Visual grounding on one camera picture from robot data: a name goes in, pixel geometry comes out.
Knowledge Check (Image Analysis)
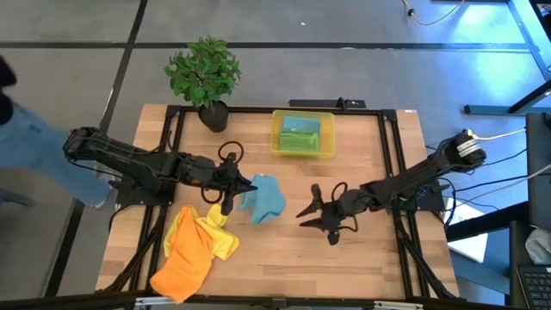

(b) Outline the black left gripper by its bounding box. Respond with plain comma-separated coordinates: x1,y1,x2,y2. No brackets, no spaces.
201,152,258,216

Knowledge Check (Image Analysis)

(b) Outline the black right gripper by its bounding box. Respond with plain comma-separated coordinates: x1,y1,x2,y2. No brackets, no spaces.
295,183,369,246

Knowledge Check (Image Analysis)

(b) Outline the blue microfiber towel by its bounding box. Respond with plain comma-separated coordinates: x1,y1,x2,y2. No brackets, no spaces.
282,115,322,135
238,173,288,226

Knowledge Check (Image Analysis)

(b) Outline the yellow translucent plastic bin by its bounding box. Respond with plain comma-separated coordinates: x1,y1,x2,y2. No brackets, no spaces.
269,109,336,159

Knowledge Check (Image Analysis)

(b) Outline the yellow microfiber towel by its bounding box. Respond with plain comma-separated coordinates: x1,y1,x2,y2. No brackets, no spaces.
163,202,241,262

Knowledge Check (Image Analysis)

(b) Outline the green microfiber towel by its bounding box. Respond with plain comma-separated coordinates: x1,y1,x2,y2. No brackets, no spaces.
279,130,320,152

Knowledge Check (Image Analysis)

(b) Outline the orange microfiber towel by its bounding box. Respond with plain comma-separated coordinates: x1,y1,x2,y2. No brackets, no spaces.
149,205,215,305

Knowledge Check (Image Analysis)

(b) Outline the green plant in black pot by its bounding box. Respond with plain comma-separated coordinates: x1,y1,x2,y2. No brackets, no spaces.
163,34,242,133

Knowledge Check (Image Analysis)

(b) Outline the white paper sheet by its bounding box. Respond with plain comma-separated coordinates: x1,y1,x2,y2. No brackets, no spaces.
447,197,490,264

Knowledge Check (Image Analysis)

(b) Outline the black crossbeam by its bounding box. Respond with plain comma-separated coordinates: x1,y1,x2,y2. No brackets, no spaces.
0,291,517,310

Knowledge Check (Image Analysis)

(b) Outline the person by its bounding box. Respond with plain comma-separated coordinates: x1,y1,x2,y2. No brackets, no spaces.
0,55,115,208

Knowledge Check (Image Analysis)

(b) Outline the white cloth bundle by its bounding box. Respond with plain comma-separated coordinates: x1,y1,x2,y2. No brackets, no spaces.
524,227,551,265

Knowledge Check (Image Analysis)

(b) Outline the black computer case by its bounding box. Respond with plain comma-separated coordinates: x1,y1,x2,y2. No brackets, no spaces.
525,112,551,229

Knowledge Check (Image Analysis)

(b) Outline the black keyboard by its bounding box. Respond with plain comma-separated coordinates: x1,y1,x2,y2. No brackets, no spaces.
516,264,551,309

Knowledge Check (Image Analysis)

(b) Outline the black aluminium table frame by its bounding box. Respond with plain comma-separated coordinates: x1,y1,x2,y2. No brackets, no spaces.
96,104,460,301

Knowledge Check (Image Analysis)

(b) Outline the silver aluminium bracket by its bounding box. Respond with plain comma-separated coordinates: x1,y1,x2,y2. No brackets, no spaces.
135,295,185,307
373,300,425,310

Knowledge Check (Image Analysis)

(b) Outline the yellow extension cable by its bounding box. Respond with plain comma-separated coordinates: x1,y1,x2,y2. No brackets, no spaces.
467,127,528,143

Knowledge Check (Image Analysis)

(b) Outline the metal desk leg frame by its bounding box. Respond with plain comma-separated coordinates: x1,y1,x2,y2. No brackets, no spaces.
463,0,551,116

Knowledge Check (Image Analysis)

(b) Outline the white cable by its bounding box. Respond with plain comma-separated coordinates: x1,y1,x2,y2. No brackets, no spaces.
455,163,551,204

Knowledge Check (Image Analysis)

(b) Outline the tan cable with black plug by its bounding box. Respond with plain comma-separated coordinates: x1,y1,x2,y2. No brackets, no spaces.
401,0,467,26

